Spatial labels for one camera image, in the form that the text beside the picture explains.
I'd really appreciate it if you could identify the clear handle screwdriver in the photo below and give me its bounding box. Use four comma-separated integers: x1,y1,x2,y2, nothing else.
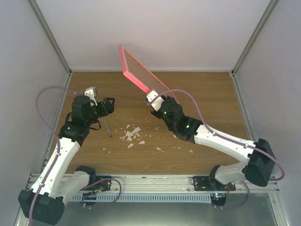
104,121,112,137

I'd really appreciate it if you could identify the pink photo frame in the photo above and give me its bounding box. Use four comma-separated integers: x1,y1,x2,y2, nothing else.
119,45,170,95

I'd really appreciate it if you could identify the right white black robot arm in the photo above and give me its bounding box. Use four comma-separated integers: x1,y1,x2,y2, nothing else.
147,96,275,191

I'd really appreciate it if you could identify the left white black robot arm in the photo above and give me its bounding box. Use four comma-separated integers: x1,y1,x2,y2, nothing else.
18,93,115,225

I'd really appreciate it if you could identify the white debris pile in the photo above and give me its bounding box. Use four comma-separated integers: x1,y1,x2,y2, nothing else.
119,124,146,149

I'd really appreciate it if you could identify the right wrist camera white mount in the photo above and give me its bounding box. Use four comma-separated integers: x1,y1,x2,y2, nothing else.
145,90,164,112

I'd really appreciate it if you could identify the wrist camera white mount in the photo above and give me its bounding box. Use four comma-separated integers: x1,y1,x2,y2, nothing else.
84,87,97,106
145,90,164,112

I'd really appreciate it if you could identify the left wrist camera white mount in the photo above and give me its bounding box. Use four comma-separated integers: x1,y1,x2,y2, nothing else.
84,87,97,106

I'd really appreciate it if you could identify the aluminium front rail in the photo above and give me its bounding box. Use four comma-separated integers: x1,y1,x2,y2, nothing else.
26,174,279,194

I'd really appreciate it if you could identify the left aluminium corner post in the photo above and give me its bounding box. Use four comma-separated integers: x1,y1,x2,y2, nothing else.
28,0,72,76

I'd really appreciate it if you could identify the aluminium corner post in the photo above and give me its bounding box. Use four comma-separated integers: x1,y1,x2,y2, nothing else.
231,0,279,76
28,0,72,76

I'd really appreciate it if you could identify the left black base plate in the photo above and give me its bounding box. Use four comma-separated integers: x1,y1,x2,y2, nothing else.
93,175,111,193

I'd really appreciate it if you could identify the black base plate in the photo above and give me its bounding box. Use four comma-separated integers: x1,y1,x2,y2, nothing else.
93,175,111,193
190,176,236,192

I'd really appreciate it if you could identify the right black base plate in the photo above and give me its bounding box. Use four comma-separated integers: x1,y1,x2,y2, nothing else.
190,176,236,192

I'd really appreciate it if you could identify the grey slotted cable duct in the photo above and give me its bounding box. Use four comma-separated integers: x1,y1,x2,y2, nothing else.
83,193,211,203

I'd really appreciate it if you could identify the right aluminium corner post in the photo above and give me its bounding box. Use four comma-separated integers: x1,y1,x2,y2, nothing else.
231,0,279,76

